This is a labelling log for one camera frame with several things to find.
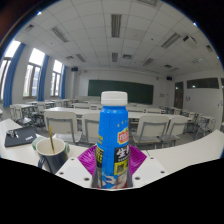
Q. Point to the dark blue mug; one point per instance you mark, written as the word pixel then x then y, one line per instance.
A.
pixel 53 160

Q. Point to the green chalkboard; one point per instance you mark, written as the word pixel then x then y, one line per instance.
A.
pixel 133 90

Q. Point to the white classroom desks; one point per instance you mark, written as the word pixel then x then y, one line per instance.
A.
pixel 63 109

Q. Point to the classroom window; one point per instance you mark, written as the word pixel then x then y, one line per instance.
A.
pixel 32 75
pixel 56 80
pixel 4 76

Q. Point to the black laptop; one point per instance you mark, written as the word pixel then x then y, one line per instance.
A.
pixel 21 138

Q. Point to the white classroom chairs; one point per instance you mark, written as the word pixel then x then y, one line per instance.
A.
pixel 63 123

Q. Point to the dark wall window panel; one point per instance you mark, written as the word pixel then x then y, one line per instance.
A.
pixel 202 83

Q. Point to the dark door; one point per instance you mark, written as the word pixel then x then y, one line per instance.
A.
pixel 178 95

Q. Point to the ceiling lights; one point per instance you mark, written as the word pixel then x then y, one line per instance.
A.
pixel 116 25

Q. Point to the bunch of keys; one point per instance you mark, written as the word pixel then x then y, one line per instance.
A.
pixel 12 133

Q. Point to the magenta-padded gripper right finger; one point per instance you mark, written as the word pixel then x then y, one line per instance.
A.
pixel 136 160

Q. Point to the black wall speaker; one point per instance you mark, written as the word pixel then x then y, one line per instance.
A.
pixel 169 78
pixel 74 69

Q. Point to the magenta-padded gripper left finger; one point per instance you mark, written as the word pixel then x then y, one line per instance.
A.
pixel 87 161

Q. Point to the wooden stir stick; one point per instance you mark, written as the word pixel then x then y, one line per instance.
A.
pixel 51 138

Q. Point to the blue curtain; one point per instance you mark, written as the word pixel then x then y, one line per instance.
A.
pixel 62 83
pixel 12 78
pixel 42 80

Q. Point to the ceiling projector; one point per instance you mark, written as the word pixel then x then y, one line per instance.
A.
pixel 190 40

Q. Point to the blue drink bottle white cap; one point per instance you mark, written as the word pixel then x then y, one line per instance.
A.
pixel 111 133

